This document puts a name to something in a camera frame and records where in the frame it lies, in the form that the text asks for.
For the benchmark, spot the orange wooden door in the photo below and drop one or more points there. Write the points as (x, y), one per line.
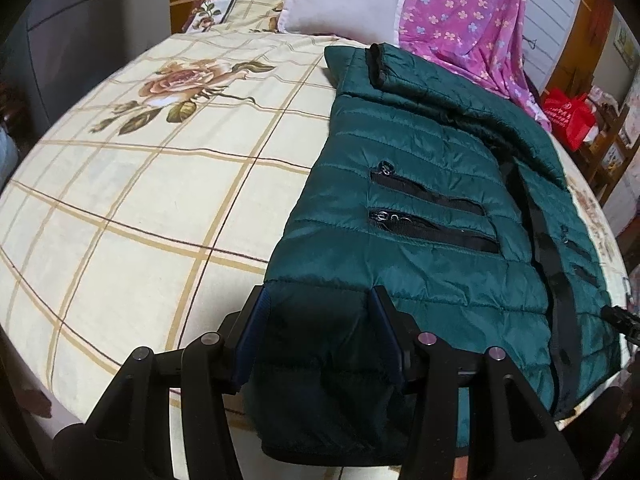
(575, 20)

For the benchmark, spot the wall picture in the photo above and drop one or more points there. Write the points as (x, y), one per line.
(627, 45)

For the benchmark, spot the grey refrigerator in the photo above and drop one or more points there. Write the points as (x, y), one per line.
(75, 35)

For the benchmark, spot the red shopping bag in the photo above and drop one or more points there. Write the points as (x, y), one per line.
(567, 117)

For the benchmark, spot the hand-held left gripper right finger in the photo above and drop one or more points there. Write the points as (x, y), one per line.
(389, 342)

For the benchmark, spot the pink floral blanket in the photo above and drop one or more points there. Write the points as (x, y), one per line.
(465, 15)

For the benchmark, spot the bed with floral checked sheet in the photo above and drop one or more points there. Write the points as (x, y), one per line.
(150, 210)

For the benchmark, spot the green puffer jacket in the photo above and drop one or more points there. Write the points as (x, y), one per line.
(425, 270)

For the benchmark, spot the wooden shelf rack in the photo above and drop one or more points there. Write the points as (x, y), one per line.
(607, 160)

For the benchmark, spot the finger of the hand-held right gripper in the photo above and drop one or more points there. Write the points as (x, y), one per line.
(620, 319)

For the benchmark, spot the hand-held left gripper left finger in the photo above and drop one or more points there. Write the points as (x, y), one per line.
(250, 342)

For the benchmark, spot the pale blue cloth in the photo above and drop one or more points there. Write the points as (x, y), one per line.
(5, 155)

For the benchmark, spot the pink patterned cloth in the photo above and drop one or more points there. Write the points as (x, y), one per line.
(617, 425)

